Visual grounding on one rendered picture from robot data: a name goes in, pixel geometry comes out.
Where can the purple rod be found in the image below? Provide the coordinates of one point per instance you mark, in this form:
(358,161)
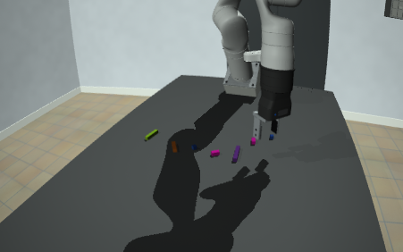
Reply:
(236,154)

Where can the lime green rod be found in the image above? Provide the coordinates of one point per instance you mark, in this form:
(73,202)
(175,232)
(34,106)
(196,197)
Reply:
(151,134)

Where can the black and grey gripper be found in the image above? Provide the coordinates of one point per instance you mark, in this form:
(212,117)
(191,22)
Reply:
(276,77)

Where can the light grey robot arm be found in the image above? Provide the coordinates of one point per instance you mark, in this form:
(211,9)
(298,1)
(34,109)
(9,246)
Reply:
(276,31)

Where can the orange rod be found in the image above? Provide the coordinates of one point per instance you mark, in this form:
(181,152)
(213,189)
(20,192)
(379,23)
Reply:
(174,146)

